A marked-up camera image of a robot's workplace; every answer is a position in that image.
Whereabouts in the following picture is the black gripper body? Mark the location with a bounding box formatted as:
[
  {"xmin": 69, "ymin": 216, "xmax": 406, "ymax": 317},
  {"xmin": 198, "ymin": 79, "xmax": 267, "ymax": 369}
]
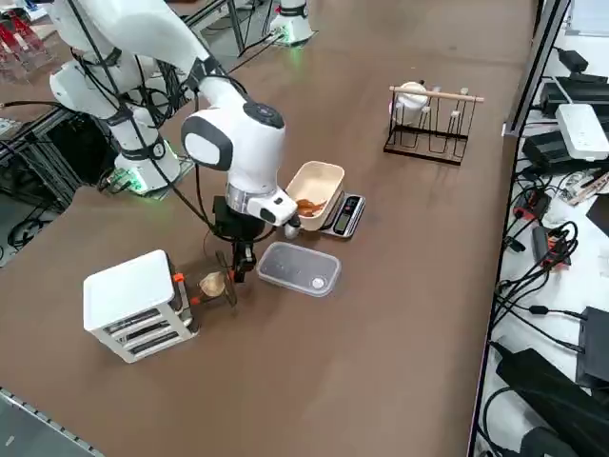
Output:
[{"xmin": 211, "ymin": 194, "xmax": 275, "ymax": 246}]

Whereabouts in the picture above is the beige round pastry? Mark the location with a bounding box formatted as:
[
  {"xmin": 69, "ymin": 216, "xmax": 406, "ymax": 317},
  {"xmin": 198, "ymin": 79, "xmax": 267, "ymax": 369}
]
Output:
[{"xmin": 198, "ymin": 271, "xmax": 228, "ymax": 297}]

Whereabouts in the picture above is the brown fried chicken piece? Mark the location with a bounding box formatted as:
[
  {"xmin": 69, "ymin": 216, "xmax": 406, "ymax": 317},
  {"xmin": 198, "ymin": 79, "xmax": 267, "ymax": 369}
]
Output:
[{"xmin": 295, "ymin": 197, "xmax": 329, "ymax": 218}]

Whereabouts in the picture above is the silver digital kitchen scale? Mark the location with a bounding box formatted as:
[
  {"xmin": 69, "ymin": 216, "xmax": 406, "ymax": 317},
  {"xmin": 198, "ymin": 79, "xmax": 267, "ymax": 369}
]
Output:
[{"xmin": 319, "ymin": 191, "xmax": 366, "ymax": 239}]

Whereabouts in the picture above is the long black box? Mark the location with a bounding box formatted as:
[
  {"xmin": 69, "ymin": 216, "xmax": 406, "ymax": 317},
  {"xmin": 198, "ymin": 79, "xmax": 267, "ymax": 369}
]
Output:
[{"xmin": 540, "ymin": 73, "xmax": 609, "ymax": 119}]

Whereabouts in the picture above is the black power box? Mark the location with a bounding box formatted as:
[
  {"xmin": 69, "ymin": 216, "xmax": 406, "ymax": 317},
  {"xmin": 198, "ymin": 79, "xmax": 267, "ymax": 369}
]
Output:
[{"xmin": 574, "ymin": 306, "xmax": 609, "ymax": 389}]

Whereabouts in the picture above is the clear plastic lid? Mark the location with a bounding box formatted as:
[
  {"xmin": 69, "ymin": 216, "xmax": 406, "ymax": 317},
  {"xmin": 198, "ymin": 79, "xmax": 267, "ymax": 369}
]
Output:
[{"xmin": 255, "ymin": 241, "xmax": 343, "ymax": 299}]

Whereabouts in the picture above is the cream rectangular bowl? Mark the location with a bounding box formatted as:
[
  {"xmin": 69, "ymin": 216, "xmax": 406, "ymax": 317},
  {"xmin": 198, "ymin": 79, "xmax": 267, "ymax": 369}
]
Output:
[{"xmin": 284, "ymin": 161, "xmax": 346, "ymax": 233}]

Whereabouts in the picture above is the white cup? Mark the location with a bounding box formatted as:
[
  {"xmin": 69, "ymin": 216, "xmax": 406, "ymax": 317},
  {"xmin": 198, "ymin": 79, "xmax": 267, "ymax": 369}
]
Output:
[{"xmin": 393, "ymin": 79, "xmax": 430, "ymax": 128}]

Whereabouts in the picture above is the red clear acrylic stand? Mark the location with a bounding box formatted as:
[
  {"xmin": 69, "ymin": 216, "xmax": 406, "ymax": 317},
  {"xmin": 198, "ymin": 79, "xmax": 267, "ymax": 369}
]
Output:
[{"xmin": 0, "ymin": 7, "xmax": 58, "ymax": 87}]

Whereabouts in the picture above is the orange black device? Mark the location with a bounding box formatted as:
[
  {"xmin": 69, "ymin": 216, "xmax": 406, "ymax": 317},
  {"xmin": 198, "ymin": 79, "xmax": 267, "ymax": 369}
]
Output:
[{"xmin": 512, "ymin": 189, "xmax": 553, "ymax": 221}]

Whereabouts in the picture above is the slim grey adapter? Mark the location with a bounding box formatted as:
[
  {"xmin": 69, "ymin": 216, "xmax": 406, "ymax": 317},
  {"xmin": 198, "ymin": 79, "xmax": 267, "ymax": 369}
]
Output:
[{"xmin": 530, "ymin": 226, "xmax": 552, "ymax": 262}]

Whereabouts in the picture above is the orange black connector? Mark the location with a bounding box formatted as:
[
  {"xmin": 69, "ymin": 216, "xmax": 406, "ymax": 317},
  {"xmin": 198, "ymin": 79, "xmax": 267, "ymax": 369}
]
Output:
[{"xmin": 546, "ymin": 235, "xmax": 580, "ymax": 270}]

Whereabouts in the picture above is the dark ribbed power adapter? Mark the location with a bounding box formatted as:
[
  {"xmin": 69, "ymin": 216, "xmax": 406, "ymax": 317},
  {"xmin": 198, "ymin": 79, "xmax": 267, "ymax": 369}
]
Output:
[{"xmin": 521, "ymin": 130, "xmax": 580, "ymax": 173}]

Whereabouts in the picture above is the large black case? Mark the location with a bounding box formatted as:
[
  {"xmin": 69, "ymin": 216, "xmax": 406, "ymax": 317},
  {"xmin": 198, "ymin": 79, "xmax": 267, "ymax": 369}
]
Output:
[{"xmin": 494, "ymin": 348, "xmax": 609, "ymax": 457}]

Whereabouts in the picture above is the circuit board with sticks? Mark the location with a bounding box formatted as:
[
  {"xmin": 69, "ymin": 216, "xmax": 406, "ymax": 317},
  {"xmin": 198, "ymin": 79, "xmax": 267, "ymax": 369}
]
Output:
[{"xmin": 560, "ymin": 169, "xmax": 609, "ymax": 207}]

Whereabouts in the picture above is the white power strip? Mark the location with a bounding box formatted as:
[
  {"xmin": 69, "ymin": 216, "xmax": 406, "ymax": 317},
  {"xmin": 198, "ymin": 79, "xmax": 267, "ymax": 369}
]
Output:
[{"xmin": 555, "ymin": 103, "xmax": 609, "ymax": 161}]

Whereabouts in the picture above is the small black power adapter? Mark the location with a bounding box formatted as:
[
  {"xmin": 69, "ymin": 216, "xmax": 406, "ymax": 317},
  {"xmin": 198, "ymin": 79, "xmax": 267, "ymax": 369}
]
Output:
[{"xmin": 556, "ymin": 46, "xmax": 590, "ymax": 73}]

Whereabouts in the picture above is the white three-layer storage frame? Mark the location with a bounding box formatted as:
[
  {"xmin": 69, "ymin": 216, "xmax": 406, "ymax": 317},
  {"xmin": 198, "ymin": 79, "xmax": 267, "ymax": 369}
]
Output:
[{"xmin": 83, "ymin": 249, "xmax": 201, "ymax": 366}]

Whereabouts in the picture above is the black extrusion frame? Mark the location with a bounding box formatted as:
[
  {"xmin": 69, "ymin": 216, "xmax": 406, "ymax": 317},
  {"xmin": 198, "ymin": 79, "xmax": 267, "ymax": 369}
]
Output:
[{"xmin": 0, "ymin": 102, "xmax": 120, "ymax": 215}]

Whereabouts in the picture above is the black wire cup rack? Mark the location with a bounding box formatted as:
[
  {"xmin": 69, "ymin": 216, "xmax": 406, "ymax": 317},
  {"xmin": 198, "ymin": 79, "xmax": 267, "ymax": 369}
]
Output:
[{"xmin": 383, "ymin": 84, "xmax": 485, "ymax": 167}]

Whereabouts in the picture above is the grey metal rail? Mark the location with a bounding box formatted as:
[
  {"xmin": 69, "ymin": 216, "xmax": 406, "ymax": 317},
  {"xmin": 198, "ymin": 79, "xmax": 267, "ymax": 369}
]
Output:
[{"xmin": 0, "ymin": 386, "xmax": 104, "ymax": 457}]

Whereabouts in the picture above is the black cable with inline block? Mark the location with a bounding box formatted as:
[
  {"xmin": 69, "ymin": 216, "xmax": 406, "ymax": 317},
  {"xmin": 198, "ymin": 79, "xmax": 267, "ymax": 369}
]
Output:
[{"xmin": 494, "ymin": 280, "xmax": 591, "ymax": 334}]

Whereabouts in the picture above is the aluminium camera post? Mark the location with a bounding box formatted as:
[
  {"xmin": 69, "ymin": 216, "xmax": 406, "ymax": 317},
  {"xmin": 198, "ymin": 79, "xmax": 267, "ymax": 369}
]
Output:
[{"xmin": 502, "ymin": 0, "xmax": 573, "ymax": 139}]

